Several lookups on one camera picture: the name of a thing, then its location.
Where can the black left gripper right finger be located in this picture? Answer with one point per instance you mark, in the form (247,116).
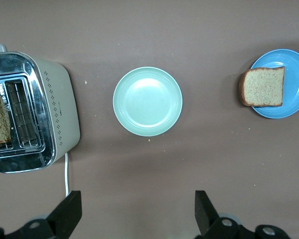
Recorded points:
(206,216)

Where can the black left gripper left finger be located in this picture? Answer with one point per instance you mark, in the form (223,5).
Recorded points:
(64,216)

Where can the light green plate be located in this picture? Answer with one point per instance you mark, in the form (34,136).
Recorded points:
(147,102)

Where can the blue plate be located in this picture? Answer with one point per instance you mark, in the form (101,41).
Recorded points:
(296,82)

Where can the beige chrome two-slot toaster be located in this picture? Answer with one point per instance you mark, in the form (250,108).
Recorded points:
(62,99)

